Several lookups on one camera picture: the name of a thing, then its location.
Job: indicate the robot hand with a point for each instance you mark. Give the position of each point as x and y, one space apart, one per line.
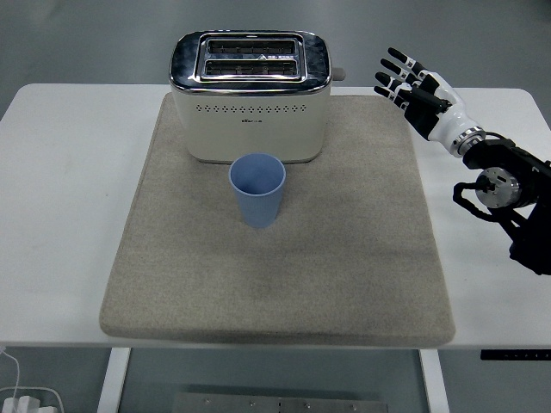
450 116

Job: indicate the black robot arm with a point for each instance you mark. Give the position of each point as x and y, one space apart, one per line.
508 163

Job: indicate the blue plastic cup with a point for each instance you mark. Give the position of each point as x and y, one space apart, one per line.
256 211

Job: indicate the black table control panel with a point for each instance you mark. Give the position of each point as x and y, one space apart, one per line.
516 355

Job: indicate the beige fabric mat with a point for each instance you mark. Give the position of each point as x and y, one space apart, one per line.
267 279

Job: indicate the white power adapter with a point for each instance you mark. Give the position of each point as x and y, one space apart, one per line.
21 404

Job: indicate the white table leg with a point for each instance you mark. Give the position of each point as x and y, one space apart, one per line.
435 383
113 378

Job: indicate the white two-slot toaster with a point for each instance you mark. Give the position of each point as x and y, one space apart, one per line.
254 129

